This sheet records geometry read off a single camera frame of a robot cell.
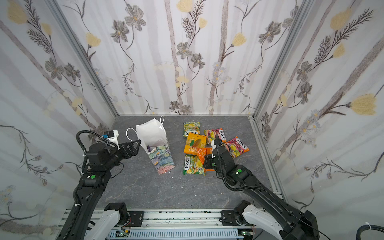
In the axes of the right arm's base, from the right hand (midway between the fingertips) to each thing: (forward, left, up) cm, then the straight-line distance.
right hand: (200, 152), depth 75 cm
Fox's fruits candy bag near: (+16, -26, -20) cm, 37 cm away
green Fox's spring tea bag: (+31, +6, -20) cm, 37 cm away
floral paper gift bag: (+16, +30, -11) cm, 36 cm away
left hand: (+4, +35, +4) cm, 35 cm away
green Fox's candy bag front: (+1, +4, -19) cm, 19 cm away
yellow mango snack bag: (+17, +3, -17) cm, 24 cm away
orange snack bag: (+2, -1, -3) cm, 3 cm away
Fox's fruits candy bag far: (+25, -9, -19) cm, 32 cm away
